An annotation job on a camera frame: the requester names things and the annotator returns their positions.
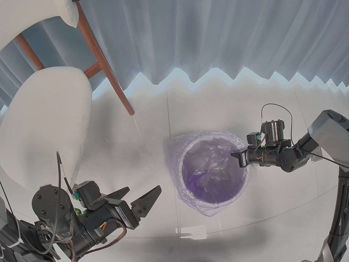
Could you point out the white cushioned wooden chair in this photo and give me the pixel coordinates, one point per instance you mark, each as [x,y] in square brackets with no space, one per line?
[49,113]

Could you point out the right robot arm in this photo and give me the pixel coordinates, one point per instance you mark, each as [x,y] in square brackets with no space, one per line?
[321,130]

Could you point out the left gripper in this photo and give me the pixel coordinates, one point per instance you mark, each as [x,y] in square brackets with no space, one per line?
[114,217]

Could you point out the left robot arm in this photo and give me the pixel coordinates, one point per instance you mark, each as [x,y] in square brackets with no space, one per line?
[51,209]

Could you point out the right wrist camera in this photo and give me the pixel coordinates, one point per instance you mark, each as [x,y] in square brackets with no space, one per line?
[252,138]

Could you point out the purple plastic bag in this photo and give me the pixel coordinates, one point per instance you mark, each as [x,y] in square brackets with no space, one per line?
[210,173]

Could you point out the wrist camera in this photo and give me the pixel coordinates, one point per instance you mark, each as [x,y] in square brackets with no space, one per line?
[88,191]
[252,138]

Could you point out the pale blue curtain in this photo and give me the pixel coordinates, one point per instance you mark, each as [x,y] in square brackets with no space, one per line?
[218,23]

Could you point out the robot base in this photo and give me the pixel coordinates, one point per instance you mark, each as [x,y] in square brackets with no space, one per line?
[325,255]

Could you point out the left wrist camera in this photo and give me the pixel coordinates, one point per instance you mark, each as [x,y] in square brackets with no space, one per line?
[88,191]

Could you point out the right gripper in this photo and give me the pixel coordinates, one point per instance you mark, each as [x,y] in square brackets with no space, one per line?
[255,157]

